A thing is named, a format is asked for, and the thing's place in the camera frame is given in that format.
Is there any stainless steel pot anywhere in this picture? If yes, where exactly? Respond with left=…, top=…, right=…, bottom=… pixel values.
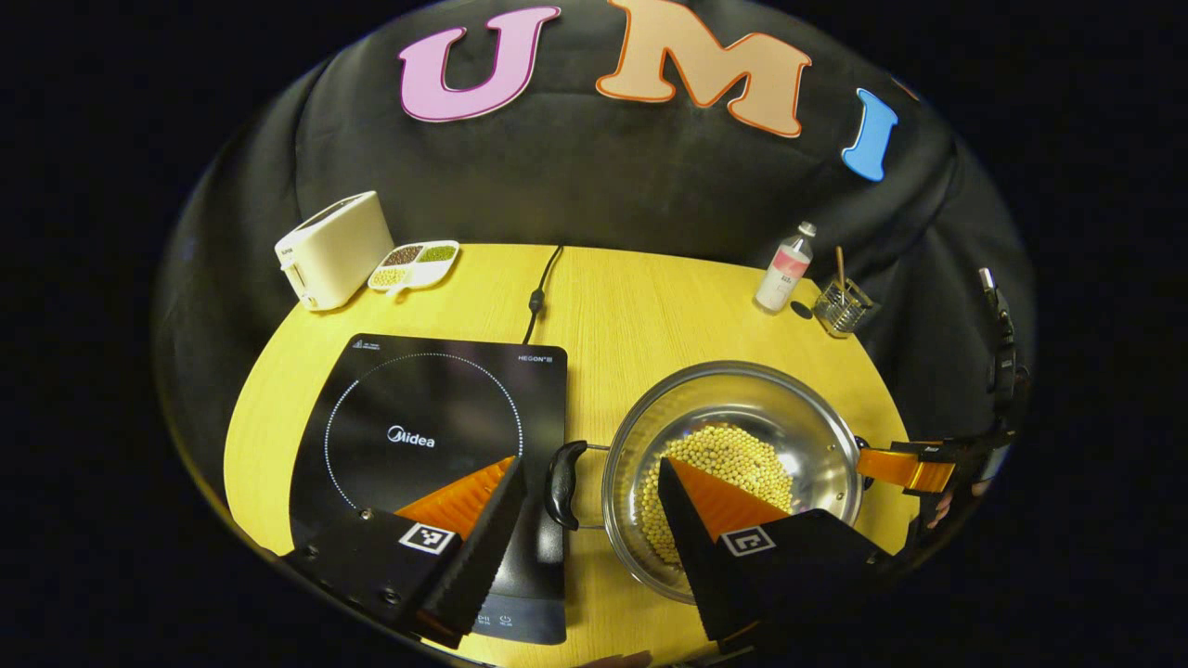
left=543, top=360, right=873, bottom=606

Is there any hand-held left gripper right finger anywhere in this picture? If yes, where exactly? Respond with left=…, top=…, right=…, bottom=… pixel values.
left=656, top=456, right=892, bottom=650

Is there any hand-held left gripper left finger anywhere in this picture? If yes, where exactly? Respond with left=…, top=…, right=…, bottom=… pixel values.
left=278, top=455, right=528, bottom=650

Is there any black power cable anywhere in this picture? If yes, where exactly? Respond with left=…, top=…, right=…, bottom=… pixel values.
left=521, top=244, right=565, bottom=346

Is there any pile of yellow soybeans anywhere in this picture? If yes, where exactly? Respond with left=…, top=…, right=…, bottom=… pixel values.
left=639, top=424, right=795, bottom=572

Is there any white toaster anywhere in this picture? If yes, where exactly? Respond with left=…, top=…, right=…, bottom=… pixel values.
left=274, top=191, right=395, bottom=312

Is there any white divided bean dish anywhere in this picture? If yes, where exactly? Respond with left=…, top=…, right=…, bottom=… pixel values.
left=368, top=240, right=461, bottom=296

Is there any clear glass holder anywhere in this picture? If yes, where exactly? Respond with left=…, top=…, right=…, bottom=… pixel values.
left=814, top=276, right=878, bottom=339

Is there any black induction cooktop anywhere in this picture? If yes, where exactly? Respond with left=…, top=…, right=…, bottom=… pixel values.
left=289, top=333, right=569, bottom=646

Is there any clear bottle with pink label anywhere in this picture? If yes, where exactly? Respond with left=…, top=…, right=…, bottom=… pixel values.
left=754, top=221, right=818, bottom=315

